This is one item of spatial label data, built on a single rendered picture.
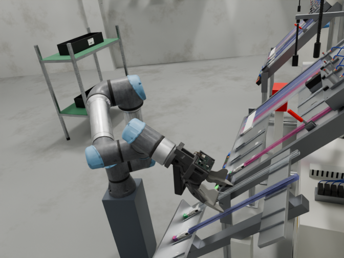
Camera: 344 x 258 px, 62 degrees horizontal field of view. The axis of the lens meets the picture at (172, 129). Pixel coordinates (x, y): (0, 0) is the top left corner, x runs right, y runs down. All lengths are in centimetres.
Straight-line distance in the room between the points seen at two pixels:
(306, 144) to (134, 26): 511
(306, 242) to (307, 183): 28
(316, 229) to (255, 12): 477
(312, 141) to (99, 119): 73
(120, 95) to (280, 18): 480
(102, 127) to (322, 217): 92
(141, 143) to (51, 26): 582
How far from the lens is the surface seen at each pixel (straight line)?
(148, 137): 81
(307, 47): 492
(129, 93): 122
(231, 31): 571
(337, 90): 103
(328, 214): 135
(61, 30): 646
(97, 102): 115
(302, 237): 134
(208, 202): 81
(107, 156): 91
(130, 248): 182
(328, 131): 103
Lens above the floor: 154
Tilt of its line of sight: 28 degrees down
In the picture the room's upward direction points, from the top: 8 degrees counter-clockwise
